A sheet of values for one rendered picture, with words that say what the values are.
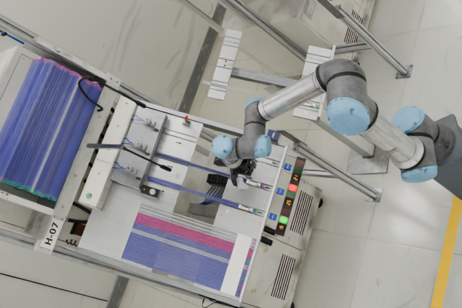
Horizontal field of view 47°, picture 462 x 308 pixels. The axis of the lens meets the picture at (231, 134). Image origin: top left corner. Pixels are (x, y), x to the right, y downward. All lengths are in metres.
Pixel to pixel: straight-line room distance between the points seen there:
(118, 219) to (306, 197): 1.05
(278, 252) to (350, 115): 1.37
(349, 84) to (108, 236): 1.23
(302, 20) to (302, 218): 1.04
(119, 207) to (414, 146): 1.22
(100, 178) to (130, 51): 1.98
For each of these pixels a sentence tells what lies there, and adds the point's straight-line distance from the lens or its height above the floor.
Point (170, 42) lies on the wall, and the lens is 4.30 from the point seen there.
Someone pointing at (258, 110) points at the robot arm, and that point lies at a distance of 1.80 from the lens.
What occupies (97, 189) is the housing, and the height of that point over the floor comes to 1.25.
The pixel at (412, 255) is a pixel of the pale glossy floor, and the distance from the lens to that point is 2.63.
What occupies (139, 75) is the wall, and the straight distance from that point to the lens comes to 4.12.
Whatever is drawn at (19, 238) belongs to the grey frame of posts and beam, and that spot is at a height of 1.45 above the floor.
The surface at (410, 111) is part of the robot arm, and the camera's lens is 1.91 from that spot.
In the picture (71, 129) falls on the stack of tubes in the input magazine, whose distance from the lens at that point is 2.20.
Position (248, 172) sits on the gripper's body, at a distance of 1.94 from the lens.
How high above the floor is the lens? 2.24
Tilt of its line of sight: 36 degrees down
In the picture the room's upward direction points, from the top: 60 degrees counter-clockwise
